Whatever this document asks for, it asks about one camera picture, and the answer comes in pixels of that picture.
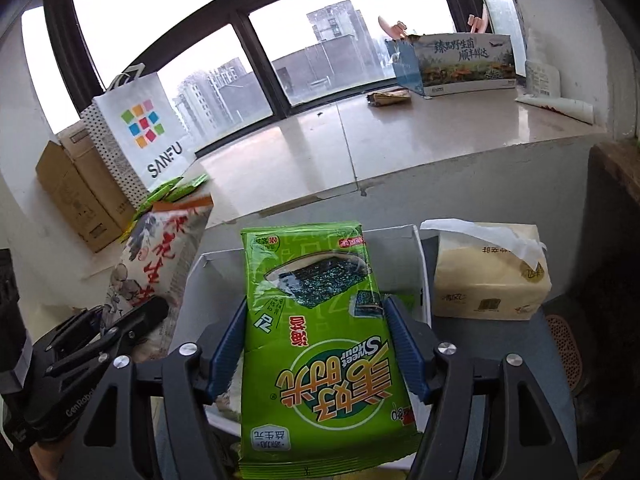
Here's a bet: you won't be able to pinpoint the dark furniture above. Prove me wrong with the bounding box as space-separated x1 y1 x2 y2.
575 142 640 466

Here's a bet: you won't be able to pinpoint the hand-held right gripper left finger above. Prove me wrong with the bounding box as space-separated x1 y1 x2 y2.
60 296 251 480

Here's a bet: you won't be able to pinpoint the pink plastic object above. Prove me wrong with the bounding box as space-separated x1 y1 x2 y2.
467 2 491 34
378 15 409 40

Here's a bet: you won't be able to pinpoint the brown perforated pad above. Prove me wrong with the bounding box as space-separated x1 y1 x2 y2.
544 314 585 393

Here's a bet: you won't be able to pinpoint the blue tablecloth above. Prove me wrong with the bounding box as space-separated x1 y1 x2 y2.
150 235 593 480

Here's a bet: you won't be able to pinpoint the pile of green packets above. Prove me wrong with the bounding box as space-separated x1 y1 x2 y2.
131 172 210 223

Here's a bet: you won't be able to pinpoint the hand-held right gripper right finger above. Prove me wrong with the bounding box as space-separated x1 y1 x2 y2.
382 294 586 480

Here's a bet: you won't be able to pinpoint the light brown cardboard box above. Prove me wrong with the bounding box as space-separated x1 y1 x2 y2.
56 120 138 231

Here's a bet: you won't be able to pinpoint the black window frame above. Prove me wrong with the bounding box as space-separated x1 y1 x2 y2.
42 0 526 156

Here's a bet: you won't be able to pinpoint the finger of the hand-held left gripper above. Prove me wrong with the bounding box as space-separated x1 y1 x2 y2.
97 296 170 356
46 308 121 362

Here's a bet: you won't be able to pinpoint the white cardboard box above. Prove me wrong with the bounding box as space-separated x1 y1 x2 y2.
184 224 434 436

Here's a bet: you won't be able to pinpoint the person's left forearm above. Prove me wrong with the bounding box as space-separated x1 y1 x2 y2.
27 437 68 480

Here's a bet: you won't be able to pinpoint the white shopping bag coloured squares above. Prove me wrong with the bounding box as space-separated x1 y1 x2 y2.
94 62 195 196

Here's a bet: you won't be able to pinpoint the white dotted paper bag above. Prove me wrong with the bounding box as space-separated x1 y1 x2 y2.
80 102 151 208

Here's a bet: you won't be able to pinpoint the landscape printed carton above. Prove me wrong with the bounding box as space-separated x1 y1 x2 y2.
385 32 517 98

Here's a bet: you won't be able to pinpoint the green seaweed snack packet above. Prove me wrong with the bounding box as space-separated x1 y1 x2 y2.
239 220 425 480

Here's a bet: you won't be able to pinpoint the beige tissue pack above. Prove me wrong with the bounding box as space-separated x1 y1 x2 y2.
419 218 552 322

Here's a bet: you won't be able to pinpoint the white red-print snack bag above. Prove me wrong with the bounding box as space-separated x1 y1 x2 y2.
102 195 215 362

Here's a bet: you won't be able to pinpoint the brown snack packet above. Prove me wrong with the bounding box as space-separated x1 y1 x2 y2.
366 88 413 108

